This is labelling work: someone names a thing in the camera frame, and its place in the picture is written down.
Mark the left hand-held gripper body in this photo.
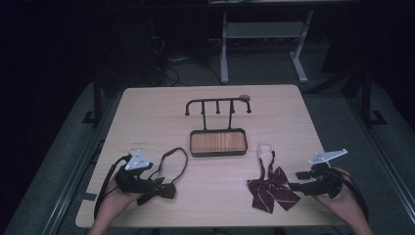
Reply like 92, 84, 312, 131
114, 149, 157, 194

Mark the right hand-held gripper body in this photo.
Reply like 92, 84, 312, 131
306, 149, 348, 200

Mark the dark maroon bow tie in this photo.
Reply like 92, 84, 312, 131
136, 147, 189, 207

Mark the striped red bow tie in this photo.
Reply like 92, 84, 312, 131
247, 141, 301, 214

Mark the black hook rack wooden base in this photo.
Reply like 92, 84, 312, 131
184, 94, 253, 159

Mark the person's left hand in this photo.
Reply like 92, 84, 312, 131
97, 177, 145, 220

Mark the grey tape strip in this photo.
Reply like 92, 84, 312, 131
77, 192, 98, 203

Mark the black metal stand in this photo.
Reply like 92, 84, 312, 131
357, 67, 389, 127
81, 72, 106, 125

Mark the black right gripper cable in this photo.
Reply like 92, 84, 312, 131
331, 168, 370, 220

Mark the aluminium floor rail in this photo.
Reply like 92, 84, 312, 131
345, 97, 415, 214
41, 96, 122, 235

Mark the tangle of floor cables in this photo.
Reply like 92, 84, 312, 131
149, 32, 223, 87

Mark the white metal desk frame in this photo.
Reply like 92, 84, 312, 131
219, 9, 315, 85

